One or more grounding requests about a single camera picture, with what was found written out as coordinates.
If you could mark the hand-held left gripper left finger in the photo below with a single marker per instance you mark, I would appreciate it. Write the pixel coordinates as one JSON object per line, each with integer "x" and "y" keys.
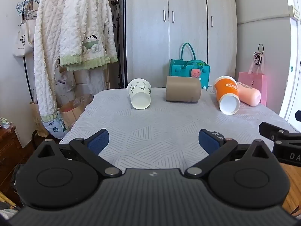
{"x": 100, "y": 141}

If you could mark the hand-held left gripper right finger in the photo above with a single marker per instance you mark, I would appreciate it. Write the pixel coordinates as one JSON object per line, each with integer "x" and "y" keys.
{"x": 208, "y": 141}

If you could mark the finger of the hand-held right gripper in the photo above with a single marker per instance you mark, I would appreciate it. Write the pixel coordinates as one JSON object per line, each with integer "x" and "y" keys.
{"x": 270, "y": 131}

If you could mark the pink cup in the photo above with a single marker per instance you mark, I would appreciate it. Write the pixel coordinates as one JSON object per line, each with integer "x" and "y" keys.
{"x": 249, "y": 94}

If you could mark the orange paper cup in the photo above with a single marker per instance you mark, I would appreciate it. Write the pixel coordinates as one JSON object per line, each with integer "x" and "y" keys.
{"x": 225, "y": 88}

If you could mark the brown paper cup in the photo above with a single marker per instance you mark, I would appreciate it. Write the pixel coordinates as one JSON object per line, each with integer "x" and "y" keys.
{"x": 183, "y": 89}

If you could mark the white cup with green print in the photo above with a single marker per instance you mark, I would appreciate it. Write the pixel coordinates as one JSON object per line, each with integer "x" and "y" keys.
{"x": 138, "y": 91}

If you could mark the brown paper bag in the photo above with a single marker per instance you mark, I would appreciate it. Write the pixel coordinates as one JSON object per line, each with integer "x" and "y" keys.
{"x": 35, "y": 120}
{"x": 73, "y": 113}

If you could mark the white printed plastic pack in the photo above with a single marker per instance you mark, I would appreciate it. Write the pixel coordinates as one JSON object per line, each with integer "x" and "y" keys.
{"x": 55, "y": 128}

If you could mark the pink paper gift bag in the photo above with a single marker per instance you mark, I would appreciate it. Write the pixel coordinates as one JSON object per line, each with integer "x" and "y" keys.
{"x": 256, "y": 80}

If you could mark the grey patterned tablecloth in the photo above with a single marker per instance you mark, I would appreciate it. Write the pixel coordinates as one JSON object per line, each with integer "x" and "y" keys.
{"x": 152, "y": 122}

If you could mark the pink felt fruit charm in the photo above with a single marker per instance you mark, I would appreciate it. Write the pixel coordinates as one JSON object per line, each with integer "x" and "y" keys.
{"x": 196, "y": 73}

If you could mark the white printed tote bag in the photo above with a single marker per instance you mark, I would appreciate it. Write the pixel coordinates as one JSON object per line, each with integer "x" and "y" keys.
{"x": 64, "y": 80}

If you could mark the white door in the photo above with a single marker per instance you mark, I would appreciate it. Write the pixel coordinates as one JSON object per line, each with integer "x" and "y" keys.
{"x": 291, "y": 63}

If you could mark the teal felt handbag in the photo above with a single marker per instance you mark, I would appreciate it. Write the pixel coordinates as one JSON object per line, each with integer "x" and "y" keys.
{"x": 178, "y": 70}

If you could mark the brown wooden cabinet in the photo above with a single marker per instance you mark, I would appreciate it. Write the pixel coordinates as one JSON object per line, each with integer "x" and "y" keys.
{"x": 9, "y": 150}

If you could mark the small green white packet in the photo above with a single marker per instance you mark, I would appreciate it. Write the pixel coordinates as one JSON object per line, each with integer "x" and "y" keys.
{"x": 6, "y": 122}

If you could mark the black clothes rack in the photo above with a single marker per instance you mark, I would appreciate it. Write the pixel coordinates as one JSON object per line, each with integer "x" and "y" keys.
{"x": 26, "y": 75}

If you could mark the long white fleece robe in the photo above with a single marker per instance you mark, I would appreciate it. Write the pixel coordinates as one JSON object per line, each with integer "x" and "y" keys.
{"x": 47, "y": 51}

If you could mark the striped cloth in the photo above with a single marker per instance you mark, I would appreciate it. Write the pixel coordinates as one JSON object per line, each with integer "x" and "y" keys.
{"x": 7, "y": 204}

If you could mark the white fleece jacket green trim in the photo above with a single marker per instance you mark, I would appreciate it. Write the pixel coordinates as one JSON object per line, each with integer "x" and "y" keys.
{"x": 77, "y": 28}

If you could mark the grey wardrobe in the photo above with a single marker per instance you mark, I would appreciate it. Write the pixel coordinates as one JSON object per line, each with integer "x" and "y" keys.
{"x": 188, "y": 16}

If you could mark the canvas tote bag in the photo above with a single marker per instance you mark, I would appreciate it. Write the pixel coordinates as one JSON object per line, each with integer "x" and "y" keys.
{"x": 23, "y": 40}

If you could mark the beige wall switch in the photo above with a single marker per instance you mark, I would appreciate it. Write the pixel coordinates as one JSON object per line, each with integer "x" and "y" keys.
{"x": 294, "y": 11}

